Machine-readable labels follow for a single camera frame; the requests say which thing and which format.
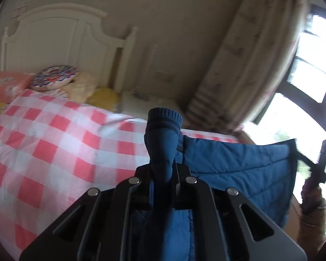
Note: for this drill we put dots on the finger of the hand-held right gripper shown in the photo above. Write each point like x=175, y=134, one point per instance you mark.
x=305, y=159
x=324, y=155

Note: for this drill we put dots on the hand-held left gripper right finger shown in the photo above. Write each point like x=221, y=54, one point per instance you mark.
x=183, y=193

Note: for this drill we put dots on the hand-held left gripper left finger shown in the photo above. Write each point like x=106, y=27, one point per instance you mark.
x=142, y=185

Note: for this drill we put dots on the blue quilted jacket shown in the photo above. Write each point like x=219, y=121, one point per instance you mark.
x=233, y=163

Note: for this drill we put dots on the person's right forearm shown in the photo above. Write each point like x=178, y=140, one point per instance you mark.
x=312, y=236

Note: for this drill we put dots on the person's right hand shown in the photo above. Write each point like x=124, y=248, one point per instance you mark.
x=316, y=210

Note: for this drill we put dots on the dark framed window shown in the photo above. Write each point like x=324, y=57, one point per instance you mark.
x=312, y=87

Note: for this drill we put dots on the white nightstand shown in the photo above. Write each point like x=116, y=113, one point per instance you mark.
x=141, y=103

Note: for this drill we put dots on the pink white checkered blanket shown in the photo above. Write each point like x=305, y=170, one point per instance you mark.
x=57, y=155

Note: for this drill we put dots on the yellow cloth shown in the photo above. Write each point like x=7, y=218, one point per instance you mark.
x=106, y=98

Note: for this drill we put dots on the printed cream curtain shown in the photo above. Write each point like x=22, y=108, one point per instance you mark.
x=247, y=59

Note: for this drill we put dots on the round patterned cushion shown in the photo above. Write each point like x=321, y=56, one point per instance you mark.
x=54, y=76

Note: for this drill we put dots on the white wooden headboard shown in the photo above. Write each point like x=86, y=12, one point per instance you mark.
x=57, y=40

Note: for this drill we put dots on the pink floral pillow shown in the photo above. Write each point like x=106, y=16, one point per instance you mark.
x=5, y=87

